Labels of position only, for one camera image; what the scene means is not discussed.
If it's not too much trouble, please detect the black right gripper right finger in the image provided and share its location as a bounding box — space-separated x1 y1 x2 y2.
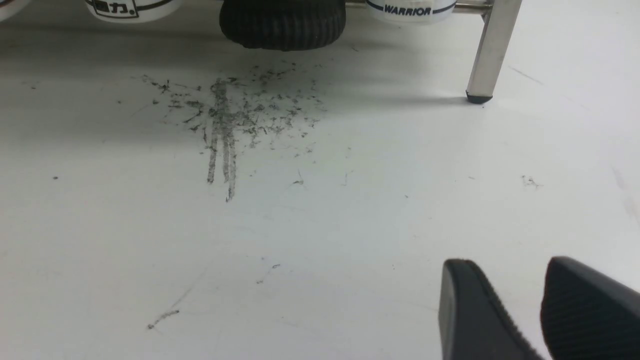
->
541 256 640 360

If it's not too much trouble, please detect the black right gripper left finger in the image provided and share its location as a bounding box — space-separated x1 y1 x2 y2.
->
438 259 542 360

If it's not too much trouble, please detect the stainless steel shoe rack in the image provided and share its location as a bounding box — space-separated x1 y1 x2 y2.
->
345 0 523 105

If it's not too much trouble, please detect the black knit sneaker on rack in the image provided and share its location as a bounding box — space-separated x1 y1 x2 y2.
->
219 0 346 51

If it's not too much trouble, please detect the navy Warrior sneaker right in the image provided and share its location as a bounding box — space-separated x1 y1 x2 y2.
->
365 0 457 26

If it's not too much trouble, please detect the black canvas sneaker right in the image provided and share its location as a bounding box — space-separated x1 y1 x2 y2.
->
84 0 183 24

